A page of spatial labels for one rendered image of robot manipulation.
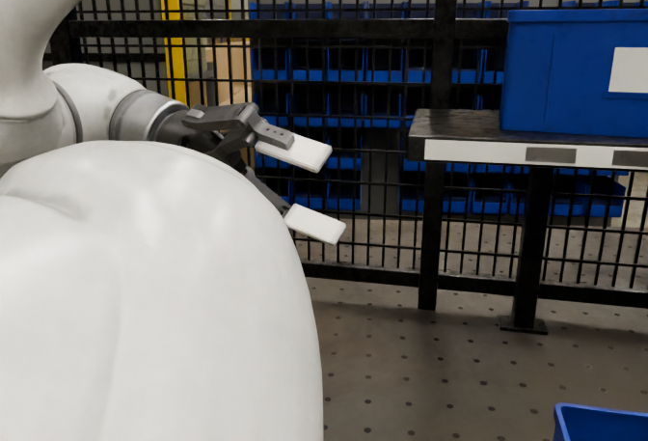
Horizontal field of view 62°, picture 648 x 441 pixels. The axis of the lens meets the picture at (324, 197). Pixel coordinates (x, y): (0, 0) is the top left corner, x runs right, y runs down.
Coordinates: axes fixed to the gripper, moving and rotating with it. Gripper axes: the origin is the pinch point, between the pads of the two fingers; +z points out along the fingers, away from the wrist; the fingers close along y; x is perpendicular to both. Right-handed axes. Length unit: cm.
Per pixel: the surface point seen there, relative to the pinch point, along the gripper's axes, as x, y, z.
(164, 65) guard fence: -69, 76, -116
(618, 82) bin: -24.4, -2.3, 22.4
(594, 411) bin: 4.5, 12.1, 31.0
